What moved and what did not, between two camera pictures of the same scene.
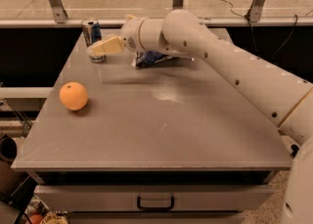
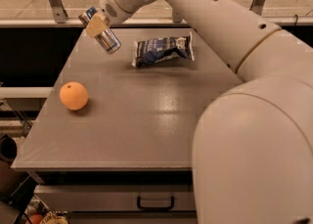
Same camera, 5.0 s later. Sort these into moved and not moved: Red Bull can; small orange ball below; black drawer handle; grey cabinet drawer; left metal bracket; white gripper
Moved: white gripper; Red Bull can
Not moved: left metal bracket; black drawer handle; grey cabinet drawer; small orange ball below
